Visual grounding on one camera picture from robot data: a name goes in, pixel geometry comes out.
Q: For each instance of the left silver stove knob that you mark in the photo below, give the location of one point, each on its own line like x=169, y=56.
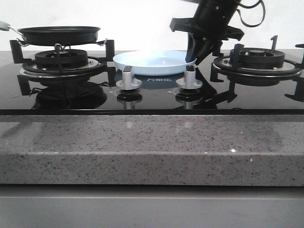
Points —
x=128, y=82

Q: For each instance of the black frying pan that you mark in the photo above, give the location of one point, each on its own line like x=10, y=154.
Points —
x=63, y=35

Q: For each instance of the light blue plate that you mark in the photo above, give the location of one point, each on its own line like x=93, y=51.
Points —
x=153, y=62

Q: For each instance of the right silver stove knob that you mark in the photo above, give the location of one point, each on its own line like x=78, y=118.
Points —
x=189, y=80

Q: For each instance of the left burner with black grate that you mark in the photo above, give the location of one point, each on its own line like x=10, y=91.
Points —
x=58, y=66

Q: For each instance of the burner with black grate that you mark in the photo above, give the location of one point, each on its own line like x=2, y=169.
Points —
x=58, y=66
x=258, y=67

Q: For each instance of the silver stove knob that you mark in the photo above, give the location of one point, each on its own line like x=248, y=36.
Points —
x=189, y=80
x=128, y=82

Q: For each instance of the black glass gas cooktop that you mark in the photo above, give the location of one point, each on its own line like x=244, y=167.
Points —
x=158, y=95

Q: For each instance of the right burner with black grate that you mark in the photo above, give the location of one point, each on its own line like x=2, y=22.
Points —
x=258, y=67

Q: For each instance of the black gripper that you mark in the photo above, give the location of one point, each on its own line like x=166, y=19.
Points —
x=210, y=22

